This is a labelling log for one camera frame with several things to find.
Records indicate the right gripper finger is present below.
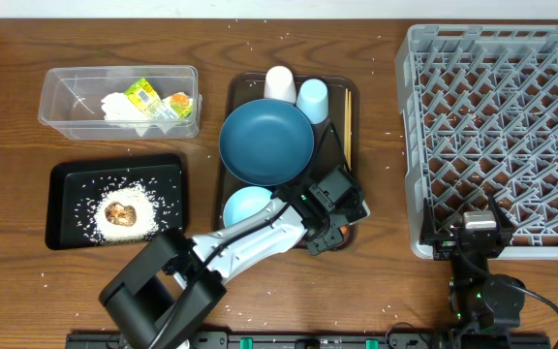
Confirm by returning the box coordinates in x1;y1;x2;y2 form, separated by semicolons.
420;198;437;236
488;195;513;232

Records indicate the light blue bowl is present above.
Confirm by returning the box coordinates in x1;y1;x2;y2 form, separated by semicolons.
222;186;272;228

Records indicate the dark blue plate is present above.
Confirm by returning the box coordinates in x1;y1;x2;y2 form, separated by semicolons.
219;99;315;186

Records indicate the wooden chopstick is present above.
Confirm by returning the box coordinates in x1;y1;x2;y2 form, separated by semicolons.
343;88;351;168
344;89;352;169

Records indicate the green snack wrapper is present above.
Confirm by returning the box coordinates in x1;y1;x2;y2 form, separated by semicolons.
124;78;193;120

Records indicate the white rice pile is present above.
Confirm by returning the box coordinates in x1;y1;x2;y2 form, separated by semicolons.
83;183;158;245

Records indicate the golden brown food scrap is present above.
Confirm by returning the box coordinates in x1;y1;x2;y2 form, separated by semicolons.
104;202;137;227

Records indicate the white napkin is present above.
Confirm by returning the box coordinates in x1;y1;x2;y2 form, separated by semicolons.
101;92;152;137

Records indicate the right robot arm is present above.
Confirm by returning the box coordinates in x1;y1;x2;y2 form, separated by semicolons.
419;197;525;348

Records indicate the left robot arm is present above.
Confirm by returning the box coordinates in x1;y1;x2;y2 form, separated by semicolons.
99;167;370;348

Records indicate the grey dishwasher rack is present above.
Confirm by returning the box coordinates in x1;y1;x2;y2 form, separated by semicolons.
395;24;558;260

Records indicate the black waste tray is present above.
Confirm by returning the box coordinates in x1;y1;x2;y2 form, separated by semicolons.
45;153;188;250

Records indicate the dark brown serving tray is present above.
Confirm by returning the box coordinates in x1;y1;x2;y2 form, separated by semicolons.
211;72;360;231

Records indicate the light blue plastic cup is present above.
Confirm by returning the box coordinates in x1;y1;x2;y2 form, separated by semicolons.
296;79;329;124

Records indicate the white plastic cup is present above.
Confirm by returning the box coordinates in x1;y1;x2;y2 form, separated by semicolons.
263;66;296;105

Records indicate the clear plastic bin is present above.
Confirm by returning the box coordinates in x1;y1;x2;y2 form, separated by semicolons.
38;65;202;141

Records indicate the right black cable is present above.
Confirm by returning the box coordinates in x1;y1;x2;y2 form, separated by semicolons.
455;241;558;349

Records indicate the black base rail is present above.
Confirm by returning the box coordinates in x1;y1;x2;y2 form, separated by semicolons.
64;330;551;349

